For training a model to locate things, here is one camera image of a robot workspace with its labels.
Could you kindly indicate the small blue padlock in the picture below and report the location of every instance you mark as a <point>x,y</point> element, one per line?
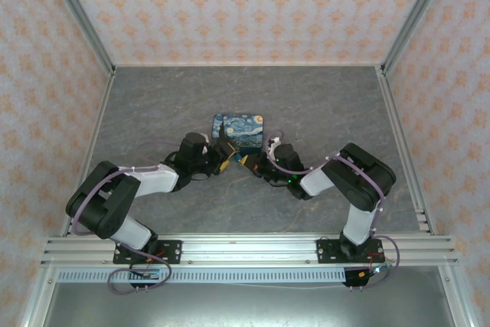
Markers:
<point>237,157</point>

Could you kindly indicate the starry night painted tin box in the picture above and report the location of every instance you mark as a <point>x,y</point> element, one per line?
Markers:
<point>241,128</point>

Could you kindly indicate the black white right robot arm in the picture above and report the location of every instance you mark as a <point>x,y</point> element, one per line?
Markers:
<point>363,185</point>

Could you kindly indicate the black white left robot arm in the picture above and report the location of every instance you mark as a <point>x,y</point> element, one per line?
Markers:
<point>103,204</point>

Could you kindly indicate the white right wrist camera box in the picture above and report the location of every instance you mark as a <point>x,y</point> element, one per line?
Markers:
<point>272,146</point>

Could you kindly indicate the horizontal aluminium base rail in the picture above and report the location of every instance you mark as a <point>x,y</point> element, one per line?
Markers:
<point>249,250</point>

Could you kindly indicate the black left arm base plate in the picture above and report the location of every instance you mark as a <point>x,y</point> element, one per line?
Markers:
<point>170,250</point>

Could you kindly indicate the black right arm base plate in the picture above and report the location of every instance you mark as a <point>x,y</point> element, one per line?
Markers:
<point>329,252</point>

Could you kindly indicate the aluminium table side rail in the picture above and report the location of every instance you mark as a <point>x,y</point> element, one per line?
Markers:
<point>394,120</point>
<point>100,112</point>

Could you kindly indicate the aluminium corner frame post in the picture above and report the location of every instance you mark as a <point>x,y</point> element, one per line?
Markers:
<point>417,17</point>
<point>82,17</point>

